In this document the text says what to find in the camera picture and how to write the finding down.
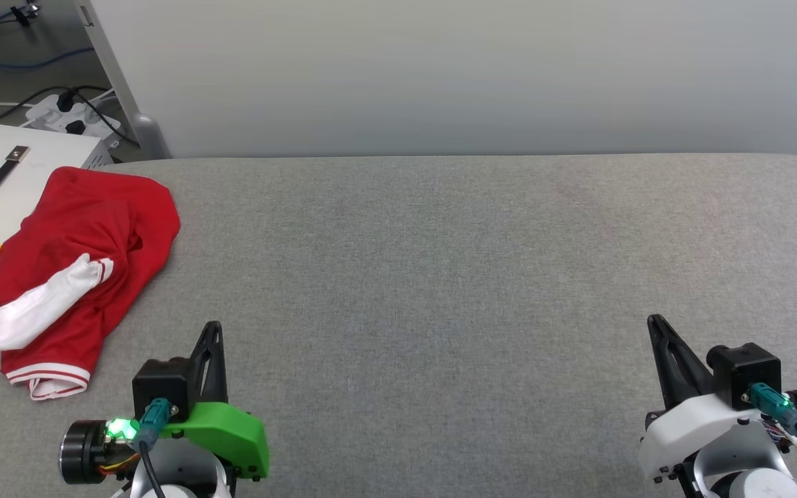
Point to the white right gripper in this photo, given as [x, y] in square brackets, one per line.
[689, 429]

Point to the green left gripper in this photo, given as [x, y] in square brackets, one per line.
[232, 436]

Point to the red and white jersey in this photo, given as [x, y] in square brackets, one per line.
[94, 214]

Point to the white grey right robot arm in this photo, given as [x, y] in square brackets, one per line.
[751, 477]

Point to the white equipment box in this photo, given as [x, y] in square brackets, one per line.
[46, 142]

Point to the white power strip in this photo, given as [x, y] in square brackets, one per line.
[70, 114]

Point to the white partition panel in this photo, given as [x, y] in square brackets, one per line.
[440, 76]

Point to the small black floor clamp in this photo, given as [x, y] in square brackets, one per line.
[25, 12]

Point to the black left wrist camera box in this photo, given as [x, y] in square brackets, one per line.
[163, 387]

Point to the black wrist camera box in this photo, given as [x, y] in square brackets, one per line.
[163, 387]
[744, 366]

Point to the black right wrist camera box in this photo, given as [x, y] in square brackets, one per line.
[744, 366]

